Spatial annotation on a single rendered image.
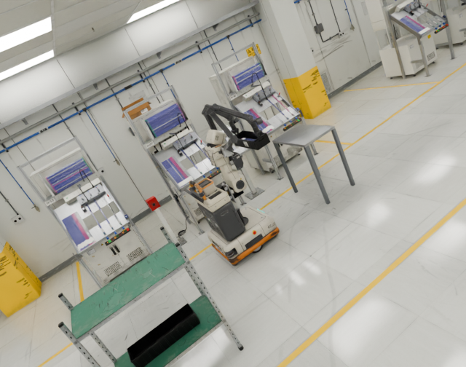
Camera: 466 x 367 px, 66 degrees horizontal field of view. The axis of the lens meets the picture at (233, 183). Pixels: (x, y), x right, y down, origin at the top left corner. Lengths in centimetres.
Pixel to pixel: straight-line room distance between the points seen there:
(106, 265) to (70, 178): 125
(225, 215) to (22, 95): 392
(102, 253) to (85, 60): 314
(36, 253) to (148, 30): 418
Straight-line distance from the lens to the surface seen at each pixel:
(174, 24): 690
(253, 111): 547
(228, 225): 381
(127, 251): 515
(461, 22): 889
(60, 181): 498
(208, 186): 380
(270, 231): 403
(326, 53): 847
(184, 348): 296
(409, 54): 770
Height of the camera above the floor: 218
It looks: 21 degrees down
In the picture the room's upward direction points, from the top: 27 degrees counter-clockwise
